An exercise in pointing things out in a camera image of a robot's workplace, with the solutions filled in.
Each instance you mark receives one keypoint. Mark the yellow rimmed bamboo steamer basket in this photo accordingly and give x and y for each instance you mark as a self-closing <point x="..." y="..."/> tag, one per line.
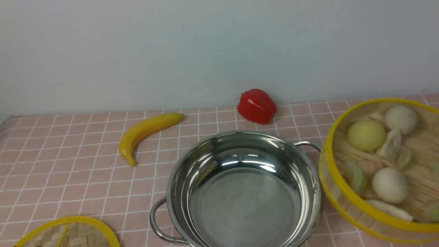
<point x="422" y="201"/>

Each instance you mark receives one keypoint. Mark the yellow rimmed bamboo steamer lid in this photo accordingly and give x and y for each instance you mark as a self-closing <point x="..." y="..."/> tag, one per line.
<point x="72" y="231"/>

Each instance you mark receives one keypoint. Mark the stainless steel pot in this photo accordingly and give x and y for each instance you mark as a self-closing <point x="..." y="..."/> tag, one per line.
<point x="241" y="189"/>

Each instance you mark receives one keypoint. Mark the red plastic bell pepper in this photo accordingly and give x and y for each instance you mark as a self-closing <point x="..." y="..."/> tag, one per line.
<point x="255" y="105"/>

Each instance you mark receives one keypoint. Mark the yellow plastic banana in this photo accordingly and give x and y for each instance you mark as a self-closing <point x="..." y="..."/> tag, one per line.
<point x="143" y="129"/>

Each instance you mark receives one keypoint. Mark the green dumpling left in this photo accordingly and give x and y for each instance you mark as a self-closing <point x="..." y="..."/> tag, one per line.
<point x="357" y="179"/>

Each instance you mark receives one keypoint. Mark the green dumpling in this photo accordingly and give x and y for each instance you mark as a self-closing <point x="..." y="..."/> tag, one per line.
<point x="357" y="179"/>
<point x="404" y="158"/>

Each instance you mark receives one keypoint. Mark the yellow round bun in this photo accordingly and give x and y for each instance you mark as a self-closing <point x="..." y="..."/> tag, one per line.
<point x="366" y="135"/>

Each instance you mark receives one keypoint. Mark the pink dumpling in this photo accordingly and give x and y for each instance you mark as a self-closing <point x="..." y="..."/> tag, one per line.
<point x="370" y="168"/>

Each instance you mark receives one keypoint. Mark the white dumpling centre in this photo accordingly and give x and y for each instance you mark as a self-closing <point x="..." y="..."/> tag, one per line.
<point x="390" y="148"/>

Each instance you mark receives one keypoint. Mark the white dumpling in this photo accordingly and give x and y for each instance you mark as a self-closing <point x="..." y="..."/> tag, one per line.
<point x="390" y="210"/>
<point x="390" y="148"/>

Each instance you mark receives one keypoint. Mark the white round bun lower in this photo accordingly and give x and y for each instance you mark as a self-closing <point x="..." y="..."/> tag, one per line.
<point x="391" y="185"/>

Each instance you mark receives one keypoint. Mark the white round bun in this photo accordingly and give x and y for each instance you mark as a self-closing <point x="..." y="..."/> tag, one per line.
<point x="391" y="185"/>
<point x="402" y="118"/>

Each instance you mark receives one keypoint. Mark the white round bun upper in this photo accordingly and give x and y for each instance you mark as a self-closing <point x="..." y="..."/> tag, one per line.
<point x="402" y="118"/>

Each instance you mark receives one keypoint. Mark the green dumpling right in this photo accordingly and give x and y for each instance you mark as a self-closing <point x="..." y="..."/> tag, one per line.
<point x="404" y="158"/>

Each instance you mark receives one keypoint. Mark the white dumpling bottom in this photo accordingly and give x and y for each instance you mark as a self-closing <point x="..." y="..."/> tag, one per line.
<point x="390" y="210"/>

